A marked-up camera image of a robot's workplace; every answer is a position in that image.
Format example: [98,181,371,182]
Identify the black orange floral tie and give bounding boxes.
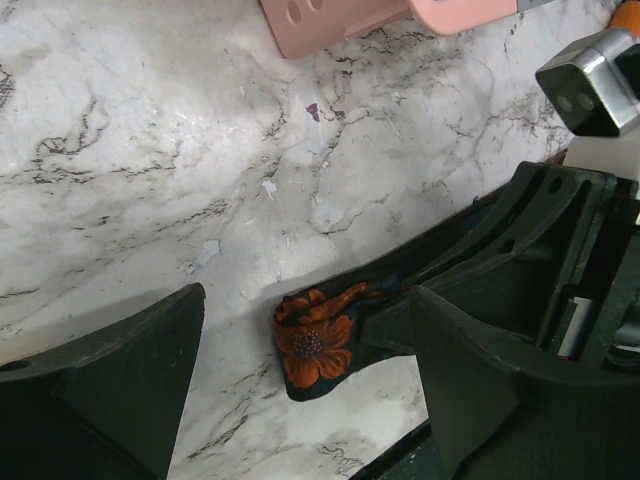
[272,189,503,402]

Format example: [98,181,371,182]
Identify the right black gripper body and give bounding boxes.
[519,160,640,371]

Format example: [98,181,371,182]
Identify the orange handle screwdriver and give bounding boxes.
[609,0,640,36]

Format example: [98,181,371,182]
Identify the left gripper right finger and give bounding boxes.
[408,287,639,479]

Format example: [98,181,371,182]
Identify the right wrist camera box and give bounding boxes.
[535,27,639,138]

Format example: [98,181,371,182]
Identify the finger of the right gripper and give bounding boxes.
[359,160,621,361]

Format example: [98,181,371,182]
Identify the black metal base rail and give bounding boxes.
[350,420,442,480]

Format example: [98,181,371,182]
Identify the pink perforated plastic basket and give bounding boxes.
[258,0,556,60]

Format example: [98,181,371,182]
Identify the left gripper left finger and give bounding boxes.
[1,283,206,479]

